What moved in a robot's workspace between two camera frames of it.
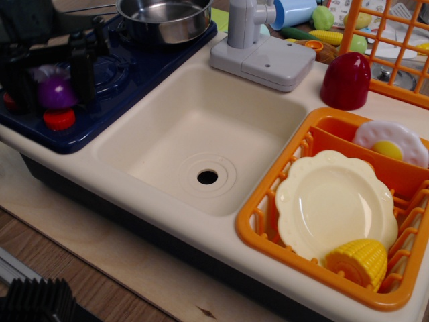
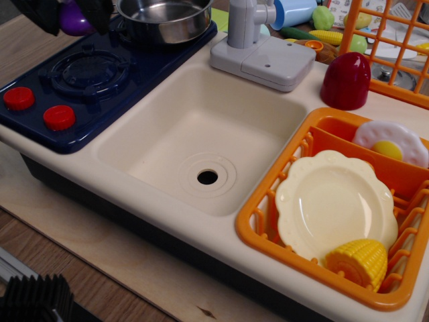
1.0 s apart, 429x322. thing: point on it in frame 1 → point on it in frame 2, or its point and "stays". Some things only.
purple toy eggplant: x=55 y=88 → x=72 y=21
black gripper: x=29 y=32 → x=44 y=13
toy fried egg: x=392 y=139 stays
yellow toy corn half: x=363 y=261 stays
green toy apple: x=358 y=44 stays
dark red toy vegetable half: x=346 y=83 stays
